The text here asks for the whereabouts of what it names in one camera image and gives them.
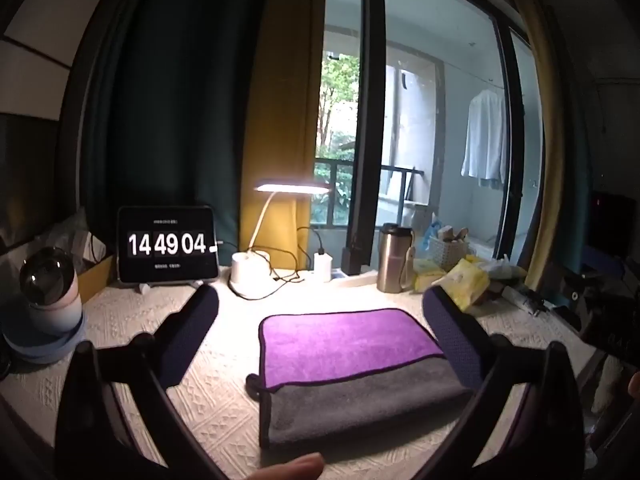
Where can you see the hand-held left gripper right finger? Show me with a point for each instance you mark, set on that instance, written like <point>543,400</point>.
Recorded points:
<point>456,335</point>

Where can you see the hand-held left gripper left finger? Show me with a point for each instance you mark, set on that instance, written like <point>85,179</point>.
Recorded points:
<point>189,332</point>

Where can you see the purple and grey towel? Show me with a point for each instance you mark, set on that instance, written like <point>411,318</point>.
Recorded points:
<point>340,345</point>

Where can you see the person's left hand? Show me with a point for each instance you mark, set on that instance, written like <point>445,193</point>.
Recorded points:
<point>287,467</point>

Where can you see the yellow plastic packet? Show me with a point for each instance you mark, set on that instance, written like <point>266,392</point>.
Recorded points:
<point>467,280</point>

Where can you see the yellow-green wipes pack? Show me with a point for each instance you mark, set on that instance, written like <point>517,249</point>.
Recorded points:
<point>427,274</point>

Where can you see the white patterned tablecloth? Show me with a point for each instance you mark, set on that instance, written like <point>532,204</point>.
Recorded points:
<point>215,400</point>

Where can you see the white woven basket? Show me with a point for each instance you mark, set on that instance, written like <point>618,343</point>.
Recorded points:
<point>448,254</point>

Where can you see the white desk lamp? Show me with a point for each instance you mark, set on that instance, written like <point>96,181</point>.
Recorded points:
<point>247,267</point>

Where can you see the black tablet clock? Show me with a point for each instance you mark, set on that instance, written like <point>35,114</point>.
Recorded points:
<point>167,244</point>

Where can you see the stainless steel tumbler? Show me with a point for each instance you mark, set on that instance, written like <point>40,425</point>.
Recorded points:
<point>392,262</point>

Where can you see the blue plastic bag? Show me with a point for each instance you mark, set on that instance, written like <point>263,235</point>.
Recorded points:
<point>431,235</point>

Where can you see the cardboard box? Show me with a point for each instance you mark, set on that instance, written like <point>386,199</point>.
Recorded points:
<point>97,277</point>

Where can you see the white power strip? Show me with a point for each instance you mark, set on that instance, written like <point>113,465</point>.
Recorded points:
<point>352,280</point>

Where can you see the black power adapter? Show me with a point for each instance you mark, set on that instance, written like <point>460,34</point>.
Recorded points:
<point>351,259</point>

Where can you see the white charger plug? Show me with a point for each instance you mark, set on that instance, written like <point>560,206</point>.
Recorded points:
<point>323,265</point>

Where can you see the blue round dish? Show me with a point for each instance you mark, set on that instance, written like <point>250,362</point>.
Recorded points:
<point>35,345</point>

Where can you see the black balcony railing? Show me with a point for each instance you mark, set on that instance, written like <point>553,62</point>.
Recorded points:
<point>332,190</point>

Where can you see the yellow curtain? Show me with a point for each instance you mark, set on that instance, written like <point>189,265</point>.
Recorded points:
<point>282,110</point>
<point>542,135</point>

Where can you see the white hanging shirt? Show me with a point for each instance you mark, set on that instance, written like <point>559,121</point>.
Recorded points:
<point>484,135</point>

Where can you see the dark green curtain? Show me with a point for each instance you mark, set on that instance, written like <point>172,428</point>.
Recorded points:
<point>175,100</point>

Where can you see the white round camera device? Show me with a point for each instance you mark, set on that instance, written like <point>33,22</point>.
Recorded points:
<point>50,285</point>

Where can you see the black window frame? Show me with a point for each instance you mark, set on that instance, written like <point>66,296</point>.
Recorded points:
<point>367,110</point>

